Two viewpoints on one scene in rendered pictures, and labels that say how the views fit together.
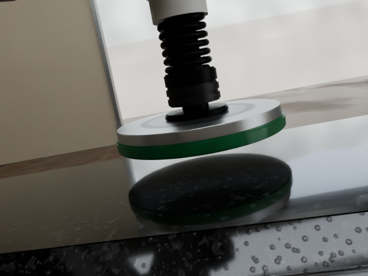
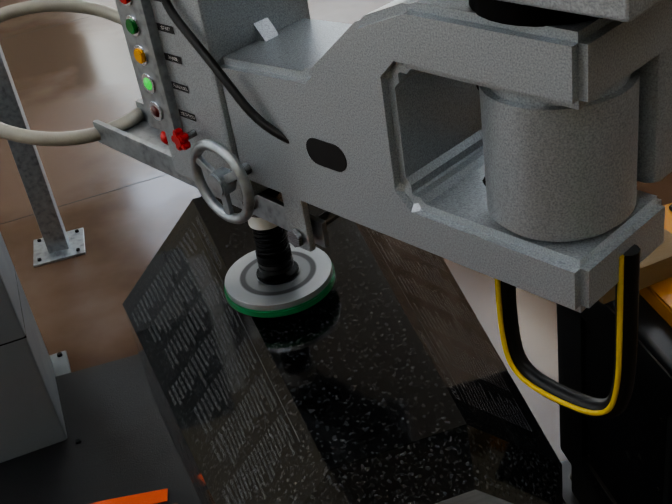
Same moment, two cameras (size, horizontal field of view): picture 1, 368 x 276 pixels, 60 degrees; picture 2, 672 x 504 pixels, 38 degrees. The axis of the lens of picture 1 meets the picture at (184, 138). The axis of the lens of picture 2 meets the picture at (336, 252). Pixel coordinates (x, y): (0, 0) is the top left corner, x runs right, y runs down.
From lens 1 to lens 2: 198 cm
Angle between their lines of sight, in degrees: 98
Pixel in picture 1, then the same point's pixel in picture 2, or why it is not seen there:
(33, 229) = (384, 316)
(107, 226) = (380, 292)
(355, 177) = (335, 243)
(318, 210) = (364, 248)
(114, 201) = (354, 303)
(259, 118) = not seen: hidden behind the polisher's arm
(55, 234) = (388, 305)
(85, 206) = (359, 312)
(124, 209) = (363, 295)
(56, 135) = not seen: outside the picture
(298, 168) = not seen: hidden behind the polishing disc
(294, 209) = (364, 252)
